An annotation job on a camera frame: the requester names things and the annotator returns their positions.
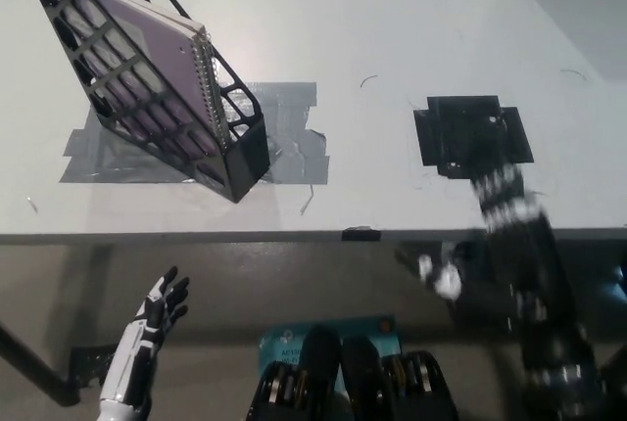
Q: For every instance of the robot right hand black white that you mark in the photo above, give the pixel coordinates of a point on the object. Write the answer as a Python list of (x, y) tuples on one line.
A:
[(504, 201)]

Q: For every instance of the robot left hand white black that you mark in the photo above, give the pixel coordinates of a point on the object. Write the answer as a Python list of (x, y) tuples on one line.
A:
[(139, 342)]

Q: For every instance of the purple spiral notebook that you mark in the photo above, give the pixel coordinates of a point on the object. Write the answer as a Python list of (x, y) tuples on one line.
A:
[(164, 51)]

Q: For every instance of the black lattice file shelf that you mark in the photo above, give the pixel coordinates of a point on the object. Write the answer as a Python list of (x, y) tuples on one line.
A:
[(250, 159)]

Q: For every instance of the black floor tape patch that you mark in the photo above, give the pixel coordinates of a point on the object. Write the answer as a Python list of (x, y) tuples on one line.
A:
[(90, 362)]

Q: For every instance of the small black tape strip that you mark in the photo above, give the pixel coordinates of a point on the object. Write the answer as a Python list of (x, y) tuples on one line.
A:
[(361, 234)]

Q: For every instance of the thin grey tape strand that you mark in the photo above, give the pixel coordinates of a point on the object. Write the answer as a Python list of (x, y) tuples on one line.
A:
[(307, 201)]

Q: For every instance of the grey duct tape patch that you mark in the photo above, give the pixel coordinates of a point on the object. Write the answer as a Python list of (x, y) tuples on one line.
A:
[(294, 100)]

